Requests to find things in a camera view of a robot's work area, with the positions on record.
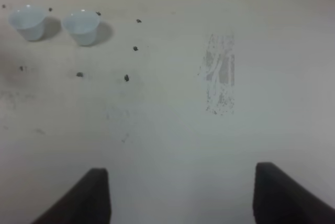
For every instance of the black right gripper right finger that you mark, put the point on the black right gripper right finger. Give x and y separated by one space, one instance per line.
277 198

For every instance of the left light blue teacup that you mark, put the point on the left light blue teacup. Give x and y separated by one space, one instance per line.
29 22

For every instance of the right light blue teacup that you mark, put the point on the right light blue teacup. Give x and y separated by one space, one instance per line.
82 26

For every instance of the light blue teacup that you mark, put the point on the light blue teacup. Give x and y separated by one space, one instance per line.
82 26
29 22

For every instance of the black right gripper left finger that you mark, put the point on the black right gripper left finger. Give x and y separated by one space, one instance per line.
88 201

